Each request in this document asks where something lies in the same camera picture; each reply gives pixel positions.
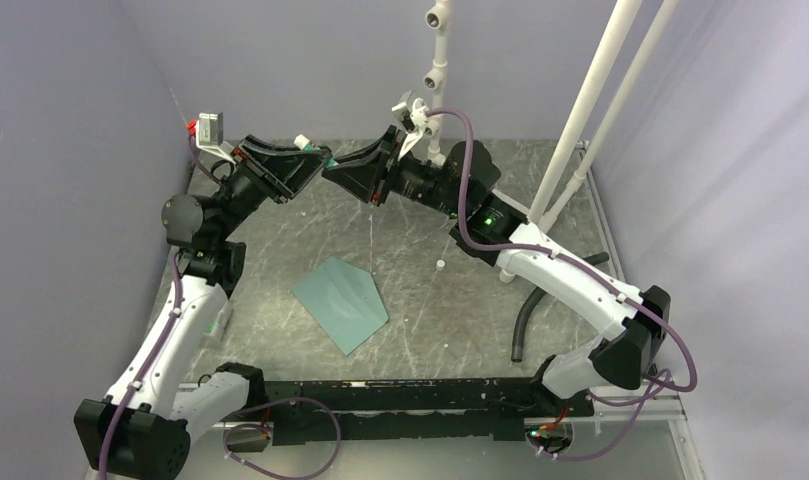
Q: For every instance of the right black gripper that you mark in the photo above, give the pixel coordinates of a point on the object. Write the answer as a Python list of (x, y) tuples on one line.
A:
[(365, 170)]

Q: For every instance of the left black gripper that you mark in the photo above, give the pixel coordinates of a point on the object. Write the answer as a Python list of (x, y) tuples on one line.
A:
[(282, 171)]

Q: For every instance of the green white glue stick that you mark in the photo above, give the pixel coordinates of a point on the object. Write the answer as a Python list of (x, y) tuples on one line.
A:
[(304, 143)]

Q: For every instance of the teal envelope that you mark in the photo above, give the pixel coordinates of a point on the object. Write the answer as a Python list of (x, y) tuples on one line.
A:
[(344, 301)]

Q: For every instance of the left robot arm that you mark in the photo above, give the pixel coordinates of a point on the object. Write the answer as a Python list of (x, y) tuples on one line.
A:
[(144, 425)]

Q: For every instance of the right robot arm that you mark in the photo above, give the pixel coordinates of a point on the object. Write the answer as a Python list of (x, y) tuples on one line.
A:
[(628, 321)]

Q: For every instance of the green label plastic box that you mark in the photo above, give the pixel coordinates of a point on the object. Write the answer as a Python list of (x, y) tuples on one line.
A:
[(216, 329)]

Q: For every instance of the black foam tube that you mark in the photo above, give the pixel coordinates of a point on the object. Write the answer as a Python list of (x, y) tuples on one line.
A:
[(522, 320)]

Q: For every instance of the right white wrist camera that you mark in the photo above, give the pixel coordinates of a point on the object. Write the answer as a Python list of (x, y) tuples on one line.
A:
[(411, 113)]

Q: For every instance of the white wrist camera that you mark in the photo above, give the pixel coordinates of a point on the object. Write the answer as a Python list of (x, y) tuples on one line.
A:
[(411, 113), (207, 131)]

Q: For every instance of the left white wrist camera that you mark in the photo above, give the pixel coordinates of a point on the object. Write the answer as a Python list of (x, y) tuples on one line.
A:
[(207, 131)]

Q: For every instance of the white pvc pipe frame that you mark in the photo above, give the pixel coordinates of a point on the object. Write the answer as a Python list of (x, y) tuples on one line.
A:
[(557, 70)]

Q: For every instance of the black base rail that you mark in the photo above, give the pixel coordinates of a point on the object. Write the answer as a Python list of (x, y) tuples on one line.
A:
[(500, 408)]

